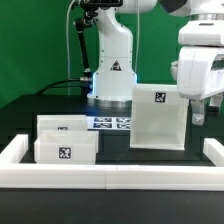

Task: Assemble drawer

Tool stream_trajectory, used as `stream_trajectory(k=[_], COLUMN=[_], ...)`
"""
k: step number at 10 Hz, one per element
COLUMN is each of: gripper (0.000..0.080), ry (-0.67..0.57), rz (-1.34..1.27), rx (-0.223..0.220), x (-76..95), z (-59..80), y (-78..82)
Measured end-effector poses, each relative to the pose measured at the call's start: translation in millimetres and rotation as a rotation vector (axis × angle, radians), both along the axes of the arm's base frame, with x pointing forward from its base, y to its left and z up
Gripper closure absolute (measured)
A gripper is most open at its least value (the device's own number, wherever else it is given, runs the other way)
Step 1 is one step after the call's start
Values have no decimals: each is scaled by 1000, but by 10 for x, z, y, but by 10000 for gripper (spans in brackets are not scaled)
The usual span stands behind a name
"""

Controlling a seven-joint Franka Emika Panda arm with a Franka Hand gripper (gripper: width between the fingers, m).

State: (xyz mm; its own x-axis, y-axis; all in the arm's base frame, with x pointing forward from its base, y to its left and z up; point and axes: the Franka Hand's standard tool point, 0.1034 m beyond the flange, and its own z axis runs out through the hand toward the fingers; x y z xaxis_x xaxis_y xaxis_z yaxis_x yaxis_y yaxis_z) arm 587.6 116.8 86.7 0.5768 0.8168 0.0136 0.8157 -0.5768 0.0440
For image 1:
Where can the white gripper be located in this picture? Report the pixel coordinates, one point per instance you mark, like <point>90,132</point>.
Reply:
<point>199,73</point>

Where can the white drawer cabinet frame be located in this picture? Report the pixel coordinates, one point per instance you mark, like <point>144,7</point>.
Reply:
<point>158,117</point>

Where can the white front drawer box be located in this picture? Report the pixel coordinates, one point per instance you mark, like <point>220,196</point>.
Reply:
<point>66,147</point>

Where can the white drawer box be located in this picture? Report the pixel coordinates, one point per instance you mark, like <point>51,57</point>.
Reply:
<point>66,147</point>
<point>61,122</point>

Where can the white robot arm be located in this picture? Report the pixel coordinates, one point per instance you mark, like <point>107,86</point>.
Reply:
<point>114,79</point>

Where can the paper sheet with markers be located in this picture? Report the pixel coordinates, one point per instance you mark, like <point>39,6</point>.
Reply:
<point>109,123</point>

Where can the white U-shaped fence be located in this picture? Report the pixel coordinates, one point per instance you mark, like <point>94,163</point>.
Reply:
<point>14,173</point>

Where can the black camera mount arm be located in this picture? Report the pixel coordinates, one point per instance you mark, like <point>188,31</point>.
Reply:
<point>82,23</point>

